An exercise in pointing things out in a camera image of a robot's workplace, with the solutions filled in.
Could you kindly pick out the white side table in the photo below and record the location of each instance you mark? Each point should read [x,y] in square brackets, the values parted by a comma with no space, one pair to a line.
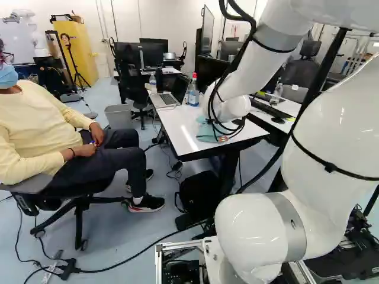
[288,108]

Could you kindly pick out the black backpack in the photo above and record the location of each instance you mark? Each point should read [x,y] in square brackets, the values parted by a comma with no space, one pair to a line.
[198,189]

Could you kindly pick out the black power strip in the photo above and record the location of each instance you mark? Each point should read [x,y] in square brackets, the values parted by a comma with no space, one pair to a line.
[68,267]

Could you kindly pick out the black monitor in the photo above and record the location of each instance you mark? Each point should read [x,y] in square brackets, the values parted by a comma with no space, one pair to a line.
[211,71]

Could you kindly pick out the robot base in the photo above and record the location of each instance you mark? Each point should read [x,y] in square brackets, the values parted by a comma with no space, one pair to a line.
[177,266]

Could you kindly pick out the blue liquid bottle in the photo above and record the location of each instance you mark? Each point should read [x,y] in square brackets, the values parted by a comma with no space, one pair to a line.
[194,94]

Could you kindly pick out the person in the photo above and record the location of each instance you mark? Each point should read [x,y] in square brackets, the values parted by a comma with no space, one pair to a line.
[35,124]

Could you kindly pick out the clear water bottle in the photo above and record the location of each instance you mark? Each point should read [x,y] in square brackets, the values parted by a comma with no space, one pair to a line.
[152,84]
[277,93]

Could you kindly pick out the black office chair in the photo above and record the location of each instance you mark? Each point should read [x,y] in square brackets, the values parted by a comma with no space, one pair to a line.
[133,80]

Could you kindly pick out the grey office chair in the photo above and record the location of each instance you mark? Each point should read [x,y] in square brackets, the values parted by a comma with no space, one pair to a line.
[29,183]

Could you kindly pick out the green towel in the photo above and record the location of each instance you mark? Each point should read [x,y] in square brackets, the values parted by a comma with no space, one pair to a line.
[205,131]

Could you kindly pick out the black keyboard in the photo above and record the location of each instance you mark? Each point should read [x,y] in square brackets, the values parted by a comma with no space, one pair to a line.
[269,109]

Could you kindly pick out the silver laptop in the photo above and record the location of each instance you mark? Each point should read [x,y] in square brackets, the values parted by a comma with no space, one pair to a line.
[165,99]

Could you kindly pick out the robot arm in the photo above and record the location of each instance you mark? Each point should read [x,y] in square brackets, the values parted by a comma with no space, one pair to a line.
[325,133]

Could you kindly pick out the grey trash bin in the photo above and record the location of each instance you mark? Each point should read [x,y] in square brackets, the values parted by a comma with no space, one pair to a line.
[118,116]

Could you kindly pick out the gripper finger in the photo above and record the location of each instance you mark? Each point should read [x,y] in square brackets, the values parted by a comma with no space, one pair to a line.
[224,139]

